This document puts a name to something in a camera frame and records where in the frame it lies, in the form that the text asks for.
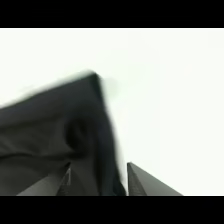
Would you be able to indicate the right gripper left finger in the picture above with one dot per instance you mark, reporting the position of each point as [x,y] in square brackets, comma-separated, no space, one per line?
[50,185]

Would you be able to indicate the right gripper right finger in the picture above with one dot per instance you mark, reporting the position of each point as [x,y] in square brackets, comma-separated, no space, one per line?
[143,183]

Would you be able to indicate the black garment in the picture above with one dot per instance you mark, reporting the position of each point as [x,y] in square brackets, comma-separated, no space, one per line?
[50,133]

